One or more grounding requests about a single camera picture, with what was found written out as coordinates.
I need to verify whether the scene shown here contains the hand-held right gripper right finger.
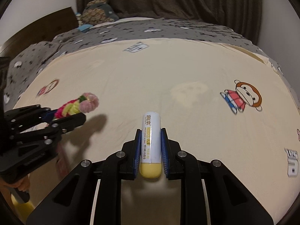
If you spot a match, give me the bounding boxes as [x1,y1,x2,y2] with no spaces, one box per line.
[160,128,275,225]

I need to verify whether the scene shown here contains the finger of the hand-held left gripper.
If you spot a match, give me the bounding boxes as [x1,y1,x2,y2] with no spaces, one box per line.
[3,105,51,132]
[0,112,86,183]

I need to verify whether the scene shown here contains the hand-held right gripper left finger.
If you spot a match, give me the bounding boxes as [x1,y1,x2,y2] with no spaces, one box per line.
[26,128,142,225]

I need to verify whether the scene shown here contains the cream cartoon bed sheet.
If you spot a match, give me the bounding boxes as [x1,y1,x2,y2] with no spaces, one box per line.
[12,37,300,225]

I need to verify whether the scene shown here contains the pink green yarn doll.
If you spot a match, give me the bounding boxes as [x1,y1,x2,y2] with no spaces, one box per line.
[53,92,99,120]

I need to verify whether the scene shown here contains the patterned plush pillow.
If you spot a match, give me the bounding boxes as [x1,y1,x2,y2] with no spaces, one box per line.
[81,0,119,26]

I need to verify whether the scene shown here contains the white yellow lip balm tube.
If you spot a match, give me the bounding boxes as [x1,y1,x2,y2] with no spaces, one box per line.
[139,111,163,179]

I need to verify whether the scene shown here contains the grey printed blanket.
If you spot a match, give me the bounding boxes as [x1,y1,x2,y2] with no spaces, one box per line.
[3,16,300,113]

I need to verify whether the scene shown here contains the dark wooden headboard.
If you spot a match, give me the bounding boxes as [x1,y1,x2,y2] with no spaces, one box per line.
[0,7,79,57]

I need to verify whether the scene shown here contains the brown curtain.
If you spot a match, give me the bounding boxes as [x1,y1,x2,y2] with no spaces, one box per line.
[76,0,270,45]

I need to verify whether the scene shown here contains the yellow fluffy towel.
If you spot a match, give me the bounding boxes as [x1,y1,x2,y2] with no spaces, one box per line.
[10,192,35,223]

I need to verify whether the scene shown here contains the person's left hand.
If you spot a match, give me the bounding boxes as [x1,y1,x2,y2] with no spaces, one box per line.
[8,172,31,193]

